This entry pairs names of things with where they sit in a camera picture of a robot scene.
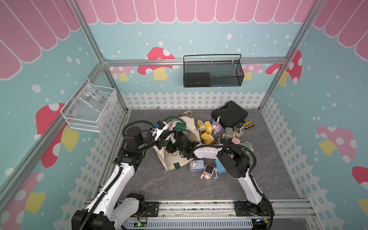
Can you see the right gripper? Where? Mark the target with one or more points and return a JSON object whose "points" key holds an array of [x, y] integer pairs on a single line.
{"points": [[168, 146]]}

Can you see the beige canvas tote bag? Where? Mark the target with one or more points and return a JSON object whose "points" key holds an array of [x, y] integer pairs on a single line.
{"points": [[184, 123]]}

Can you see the light blue square sharpener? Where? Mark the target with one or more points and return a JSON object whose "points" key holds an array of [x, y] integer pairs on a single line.
{"points": [[197, 166]]}

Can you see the pink translucent pencil sharpener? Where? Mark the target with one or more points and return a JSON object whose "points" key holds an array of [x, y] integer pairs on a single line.
{"points": [[208, 172]]}

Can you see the purple pencil sharpener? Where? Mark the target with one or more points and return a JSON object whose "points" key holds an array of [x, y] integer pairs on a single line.
{"points": [[216, 126]]}

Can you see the sky blue box sharpener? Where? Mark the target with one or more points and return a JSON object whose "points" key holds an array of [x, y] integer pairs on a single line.
{"points": [[219, 167]]}

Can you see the pink boxy pencil sharpener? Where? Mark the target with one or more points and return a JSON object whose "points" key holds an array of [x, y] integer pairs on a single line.
{"points": [[236, 140]]}

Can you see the green square pencil sharpener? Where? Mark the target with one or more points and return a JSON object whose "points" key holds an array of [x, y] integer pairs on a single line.
{"points": [[247, 145]]}

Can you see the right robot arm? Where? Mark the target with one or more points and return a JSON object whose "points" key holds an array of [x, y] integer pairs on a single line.
{"points": [[239, 161]]}

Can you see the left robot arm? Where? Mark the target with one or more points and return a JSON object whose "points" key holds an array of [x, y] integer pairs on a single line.
{"points": [[104, 212]]}

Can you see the black box in basket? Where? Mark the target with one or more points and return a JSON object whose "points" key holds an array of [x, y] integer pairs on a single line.
{"points": [[197, 79]]}

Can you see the black plastic tool case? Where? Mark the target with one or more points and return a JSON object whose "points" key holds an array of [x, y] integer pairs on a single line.
{"points": [[229, 115]]}

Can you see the clear plastic bag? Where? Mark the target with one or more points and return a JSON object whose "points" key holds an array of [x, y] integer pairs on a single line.
{"points": [[89, 104]]}

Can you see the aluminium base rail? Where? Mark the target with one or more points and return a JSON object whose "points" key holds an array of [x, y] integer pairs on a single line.
{"points": [[220, 215]]}

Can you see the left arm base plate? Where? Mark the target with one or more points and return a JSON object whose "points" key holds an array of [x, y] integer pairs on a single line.
{"points": [[151, 209]]}

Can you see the yellow handled pliers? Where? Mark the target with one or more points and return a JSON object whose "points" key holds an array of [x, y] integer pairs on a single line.
{"points": [[248, 125]]}

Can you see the white wire basket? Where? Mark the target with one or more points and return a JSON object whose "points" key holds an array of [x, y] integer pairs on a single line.
{"points": [[91, 126]]}

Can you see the black wire mesh basket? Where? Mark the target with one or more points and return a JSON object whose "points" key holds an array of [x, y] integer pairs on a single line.
{"points": [[225, 69]]}

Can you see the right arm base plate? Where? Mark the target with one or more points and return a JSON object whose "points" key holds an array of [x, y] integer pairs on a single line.
{"points": [[246, 208]]}

